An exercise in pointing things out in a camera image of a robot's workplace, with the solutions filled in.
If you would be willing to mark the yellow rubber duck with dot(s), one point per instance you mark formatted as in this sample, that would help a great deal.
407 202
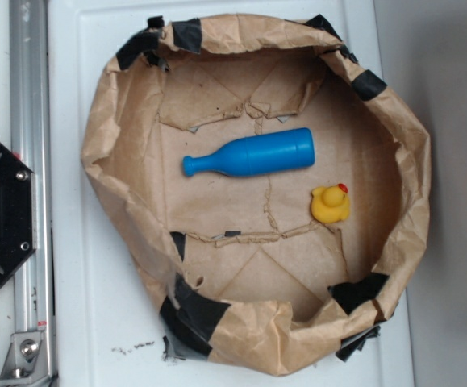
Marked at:
330 204

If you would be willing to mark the blue plastic bottle toy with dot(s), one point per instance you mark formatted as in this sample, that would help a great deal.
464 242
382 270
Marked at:
257 155

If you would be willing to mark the brown paper bag bin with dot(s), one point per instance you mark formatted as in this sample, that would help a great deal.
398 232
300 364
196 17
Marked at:
237 267

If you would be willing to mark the aluminium extrusion rail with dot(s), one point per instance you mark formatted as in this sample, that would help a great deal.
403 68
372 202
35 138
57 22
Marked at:
30 138

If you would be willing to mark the metal corner bracket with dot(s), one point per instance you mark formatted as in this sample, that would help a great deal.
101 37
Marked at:
26 362

